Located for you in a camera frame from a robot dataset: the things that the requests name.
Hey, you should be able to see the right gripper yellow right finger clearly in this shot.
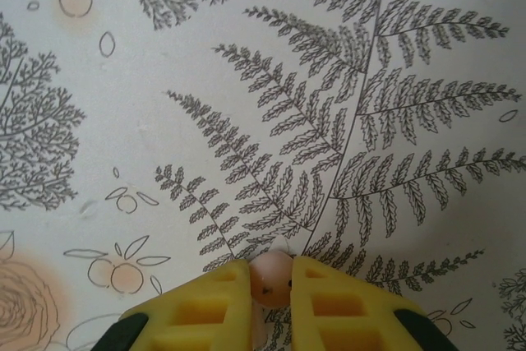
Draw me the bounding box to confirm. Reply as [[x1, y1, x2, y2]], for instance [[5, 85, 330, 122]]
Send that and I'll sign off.
[[289, 255, 453, 351]]

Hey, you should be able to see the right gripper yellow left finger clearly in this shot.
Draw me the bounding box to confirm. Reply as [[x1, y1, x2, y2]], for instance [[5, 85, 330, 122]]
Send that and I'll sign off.
[[92, 259, 252, 351]]

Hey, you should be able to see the floral patterned table cover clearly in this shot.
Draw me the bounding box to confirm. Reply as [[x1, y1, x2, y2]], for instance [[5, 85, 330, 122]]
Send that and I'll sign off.
[[0, 0, 526, 351]]

